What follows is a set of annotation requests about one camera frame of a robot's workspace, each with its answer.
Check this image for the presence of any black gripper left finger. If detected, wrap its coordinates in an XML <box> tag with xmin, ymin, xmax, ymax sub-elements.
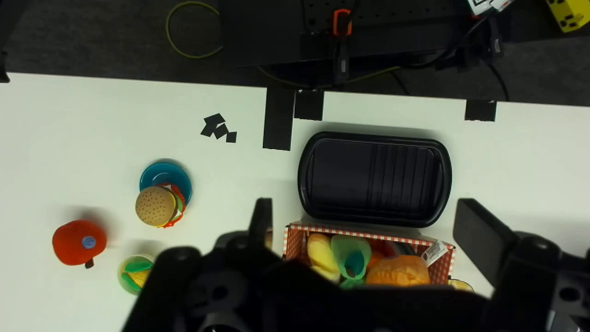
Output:
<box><xmin>247</xmin><ymin>195</ymin><xmax>275</xmax><ymax>248</ymax></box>

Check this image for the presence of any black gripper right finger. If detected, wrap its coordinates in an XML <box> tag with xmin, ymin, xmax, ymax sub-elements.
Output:
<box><xmin>452</xmin><ymin>197</ymin><xmax>518</xmax><ymax>291</ymax></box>

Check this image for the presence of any red checkered cardboard basket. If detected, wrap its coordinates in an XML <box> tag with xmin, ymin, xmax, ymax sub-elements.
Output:
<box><xmin>282</xmin><ymin>221</ymin><xmax>457</xmax><ymax>291</ymax></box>

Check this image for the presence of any white paper tag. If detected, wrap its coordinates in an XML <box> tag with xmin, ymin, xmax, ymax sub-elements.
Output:
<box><xmin>422</xmin><ymin>237</ymin><xmax>454</xmax><ymax>269</ymax></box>

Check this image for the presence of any yellow toy fruit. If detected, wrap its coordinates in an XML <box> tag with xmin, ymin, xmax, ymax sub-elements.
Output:
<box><xmin>306</xmin><ymin>234</ymin><xmax>341</xmax><ymax>283</ymax></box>

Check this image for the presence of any orange plush fruit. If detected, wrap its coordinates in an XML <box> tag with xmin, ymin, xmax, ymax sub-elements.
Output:
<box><xmin>365</xmin><ymin>254</ymin><xmax>431</xmax><ymax>289</ymax></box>

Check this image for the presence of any long black tape strip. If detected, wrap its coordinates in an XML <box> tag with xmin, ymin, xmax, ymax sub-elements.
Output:
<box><xmin>262</xmin><ymin>84</ymin><xmax>297</xmax><ymax>153</ymax></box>

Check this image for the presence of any toy burger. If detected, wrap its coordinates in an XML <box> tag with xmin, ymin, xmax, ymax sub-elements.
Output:
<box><xmin>133</xmin><ymin>184</ymin><xmax>186</xmax><ymax>228</ymax></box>

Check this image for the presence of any small blue plate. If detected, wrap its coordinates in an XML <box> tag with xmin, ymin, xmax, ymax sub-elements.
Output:
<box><xmin>138</xmin><ymin>156</ymin><xmax>194</xmax><ymax>208</ymax></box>

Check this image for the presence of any black rectangular tray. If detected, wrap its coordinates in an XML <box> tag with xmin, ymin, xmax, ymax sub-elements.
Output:
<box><xmin>297</xmin><ymin>129</ymin><xmax>454</xmax><ymax>228</ymax></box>

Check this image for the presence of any black tape patch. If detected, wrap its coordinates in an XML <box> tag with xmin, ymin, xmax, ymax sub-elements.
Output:
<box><xmin>293</xmin><ymin>88</ymin><xmax>326</xmax><ymax>121</ymax></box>
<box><xmin>465</xmin><ymin>97</ymin><xmax>498</xmax><ymax>121</ymax></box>

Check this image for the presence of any green and yellow toy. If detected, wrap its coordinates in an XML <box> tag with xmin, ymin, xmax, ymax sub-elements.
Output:
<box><xmin>116</xmin><ymin>254</ymin><xmax>155</xmax><ymax>296</ymax></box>

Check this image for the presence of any red toy tomato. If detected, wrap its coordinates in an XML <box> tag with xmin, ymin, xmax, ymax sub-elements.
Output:
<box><xmin>50</xmin><ymin>217</ymin><xmax>111</xmax><ymax>269</ymax></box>

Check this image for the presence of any yellow black dotted tool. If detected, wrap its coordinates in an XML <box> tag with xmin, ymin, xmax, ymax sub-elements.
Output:
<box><xmin>544</xmin><ymin>0</ymin><xmax>590</xmax><ymax>33</ymax></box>

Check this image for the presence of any yellow green cable loop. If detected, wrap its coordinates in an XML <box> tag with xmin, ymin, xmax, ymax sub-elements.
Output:
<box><xmin>164</xmin><ymin>0</ymin><xmax>225</xmax><ymax>60</ymax></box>

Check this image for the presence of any orange clamp handle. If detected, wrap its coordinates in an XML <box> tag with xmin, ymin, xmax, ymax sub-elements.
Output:
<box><xmin>332</xmin><ymin>7</ymin><xmax>354</xmax><ymax>38</ymax></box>

